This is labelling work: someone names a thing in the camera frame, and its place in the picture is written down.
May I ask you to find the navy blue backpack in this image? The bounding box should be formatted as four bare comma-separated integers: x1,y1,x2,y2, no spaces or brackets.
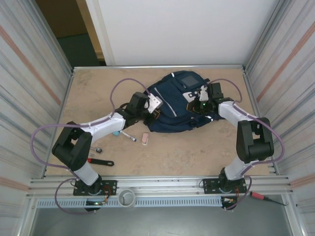
146,70,226,133

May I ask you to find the white marker with blue cap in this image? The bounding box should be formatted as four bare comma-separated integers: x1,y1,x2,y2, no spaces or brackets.
120,131,137,142

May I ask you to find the thin aluminium table edge bar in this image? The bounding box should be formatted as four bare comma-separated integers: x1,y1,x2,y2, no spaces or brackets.
72,64,247,72

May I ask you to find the brown wooden door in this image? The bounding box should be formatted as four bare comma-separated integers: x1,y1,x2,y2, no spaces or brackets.
35,0,105,61

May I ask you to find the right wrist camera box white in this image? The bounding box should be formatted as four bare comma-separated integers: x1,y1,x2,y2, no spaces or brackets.
198,85,210,102

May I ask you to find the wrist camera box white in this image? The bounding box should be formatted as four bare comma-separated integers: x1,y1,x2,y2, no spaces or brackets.
198,85,210,102
147,94,164,115

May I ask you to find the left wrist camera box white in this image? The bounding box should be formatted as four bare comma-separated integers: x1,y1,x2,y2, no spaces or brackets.
147,94,164,115

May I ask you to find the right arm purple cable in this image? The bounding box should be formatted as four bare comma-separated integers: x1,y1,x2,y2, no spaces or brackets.
208,78,286,211

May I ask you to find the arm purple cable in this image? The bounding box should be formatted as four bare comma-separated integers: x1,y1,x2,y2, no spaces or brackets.
31,78,153,215
208,78,286,211

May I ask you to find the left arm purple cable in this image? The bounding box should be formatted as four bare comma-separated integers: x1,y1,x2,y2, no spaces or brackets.
31,78,153,215

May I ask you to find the wide aluminium frame rail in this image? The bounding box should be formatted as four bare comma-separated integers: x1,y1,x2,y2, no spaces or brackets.
27,175,295,199

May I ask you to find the red pipe wrench black handle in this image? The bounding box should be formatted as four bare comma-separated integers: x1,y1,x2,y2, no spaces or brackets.
87,152,115,167

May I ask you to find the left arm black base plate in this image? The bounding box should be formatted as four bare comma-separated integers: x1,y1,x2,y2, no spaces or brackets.
73,179,118,197

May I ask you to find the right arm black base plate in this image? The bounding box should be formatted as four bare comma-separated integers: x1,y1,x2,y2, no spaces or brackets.
203,177,248,195

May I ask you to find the pale blue slotted cable duct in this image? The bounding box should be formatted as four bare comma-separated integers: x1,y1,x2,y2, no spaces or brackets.
36,198,222,208

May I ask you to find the small controller board with wires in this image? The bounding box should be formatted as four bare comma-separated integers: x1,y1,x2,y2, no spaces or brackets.
85,200,109,212
220,196,239,211

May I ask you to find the red handled screwdriver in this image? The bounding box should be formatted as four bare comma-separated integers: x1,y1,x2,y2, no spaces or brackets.
250,191,288,206

